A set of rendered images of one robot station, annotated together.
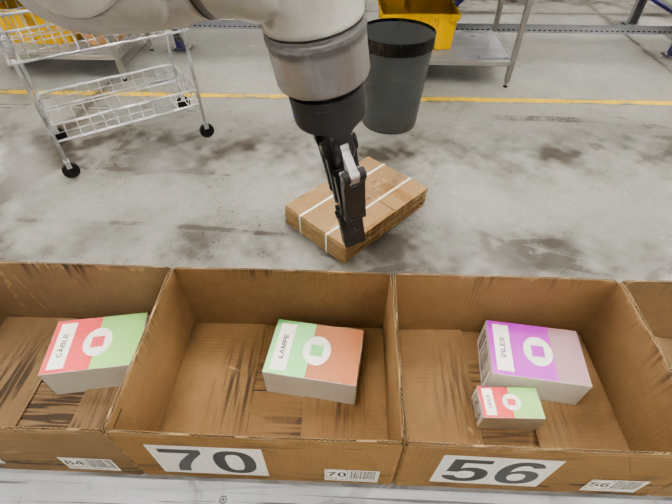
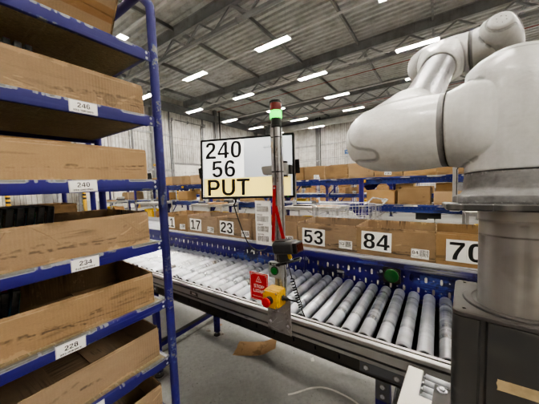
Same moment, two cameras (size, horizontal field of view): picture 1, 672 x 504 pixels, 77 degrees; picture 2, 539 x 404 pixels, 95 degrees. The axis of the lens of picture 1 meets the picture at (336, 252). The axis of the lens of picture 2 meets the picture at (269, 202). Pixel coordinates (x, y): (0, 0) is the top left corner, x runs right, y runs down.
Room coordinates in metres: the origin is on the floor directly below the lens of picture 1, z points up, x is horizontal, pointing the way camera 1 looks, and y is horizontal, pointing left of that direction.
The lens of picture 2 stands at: (-1.26, 0.35, 1.32)
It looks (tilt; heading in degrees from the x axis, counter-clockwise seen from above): 4 degrees down; 32
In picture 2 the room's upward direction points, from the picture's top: 2 degrees counter-clockwise
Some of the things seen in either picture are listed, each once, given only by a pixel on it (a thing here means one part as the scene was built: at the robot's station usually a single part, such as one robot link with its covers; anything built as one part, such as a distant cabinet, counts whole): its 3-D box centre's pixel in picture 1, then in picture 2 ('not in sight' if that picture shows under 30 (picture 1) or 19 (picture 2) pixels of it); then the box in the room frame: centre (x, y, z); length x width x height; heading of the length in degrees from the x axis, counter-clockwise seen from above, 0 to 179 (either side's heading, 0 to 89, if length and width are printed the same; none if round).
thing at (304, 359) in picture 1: (315, 360); not in sight; (0.40, 0.04, 0.92); 0.16 x 0.11 x 0.07; 81
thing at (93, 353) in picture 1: (103, 352); not in sight; (0.41, 0.43, 0.92); 0.16 x 0.11 x 0.07; 98
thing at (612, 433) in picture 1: (512, 376); not in sight; (0.34, -0.29, 0.96); 0.39 x 0.29 x 0.17; 88
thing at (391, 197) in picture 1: (357, 205); not in sight; (1.89, -0.12, 0.06); 0.69 x 0.47 x 0.13; 135
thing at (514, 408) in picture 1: (506, 408); not in sight; (0.31, -0.29, 0.91); 0.10 x 0.06 x 0.05; 89
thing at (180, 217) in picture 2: not in sight; (187, 220); (0.45, 2.45, 0.96); 0.39 x 0.29 x 0.17; 89
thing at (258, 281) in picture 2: not in sight; (264, 288); (-0.36, 0.95, 0.85); 0.16 x 0.01 x 0.13; 88
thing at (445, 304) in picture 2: not in sight; (447, 326); (-0.09, 0.27, 0.72); 0.52 x 0.05 x 0.05; 178
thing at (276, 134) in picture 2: not in sight; (278, 232); (-0.34, 0.88, 1.11); 0.12 x 0.05 x 0.88; 88
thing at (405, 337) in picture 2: not in sight; (409, 317); (-0.09, 0.40, 0.72); 0.52 x 0.05 x 0.05; 178
